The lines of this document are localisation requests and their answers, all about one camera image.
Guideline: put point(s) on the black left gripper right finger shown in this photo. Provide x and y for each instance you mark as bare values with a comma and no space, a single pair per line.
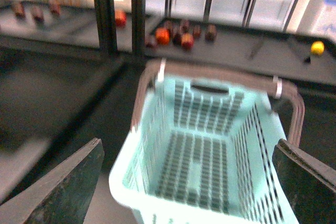
309,184

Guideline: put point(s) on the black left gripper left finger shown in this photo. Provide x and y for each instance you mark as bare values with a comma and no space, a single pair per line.
61,196

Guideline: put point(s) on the light blue plastic basket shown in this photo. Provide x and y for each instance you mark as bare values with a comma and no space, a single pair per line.
202,153

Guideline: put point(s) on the brown basket handle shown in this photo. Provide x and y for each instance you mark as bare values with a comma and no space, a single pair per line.
282,89

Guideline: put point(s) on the red apple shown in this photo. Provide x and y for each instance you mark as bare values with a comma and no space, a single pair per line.
187,41

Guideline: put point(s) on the yellow lemon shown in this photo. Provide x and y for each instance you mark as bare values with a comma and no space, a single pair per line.
317,48

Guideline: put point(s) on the orange fruit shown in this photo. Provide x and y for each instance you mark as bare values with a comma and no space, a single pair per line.
162,36

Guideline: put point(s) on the red fruit behind post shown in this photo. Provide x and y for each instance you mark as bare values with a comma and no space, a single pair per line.
120,18

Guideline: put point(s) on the black metal shelf post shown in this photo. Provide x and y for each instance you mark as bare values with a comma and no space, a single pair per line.
105,15

